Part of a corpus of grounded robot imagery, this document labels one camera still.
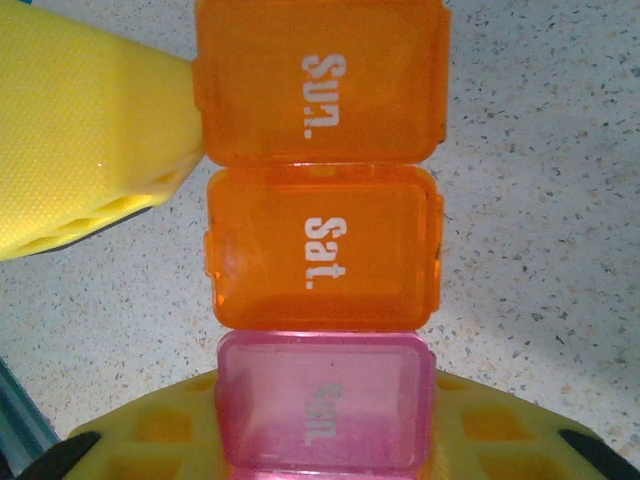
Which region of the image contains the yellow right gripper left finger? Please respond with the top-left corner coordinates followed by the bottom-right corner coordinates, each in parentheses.
top-left (29, 367), bottom-right (226, 480)

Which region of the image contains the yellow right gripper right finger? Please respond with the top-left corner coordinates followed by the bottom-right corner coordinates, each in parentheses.
top-left (432, 369), bottom-right (640, 480)

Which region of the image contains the aluminium frame rail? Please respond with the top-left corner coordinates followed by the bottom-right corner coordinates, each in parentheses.
top-left (0, 355), bottom-right (54, 474)

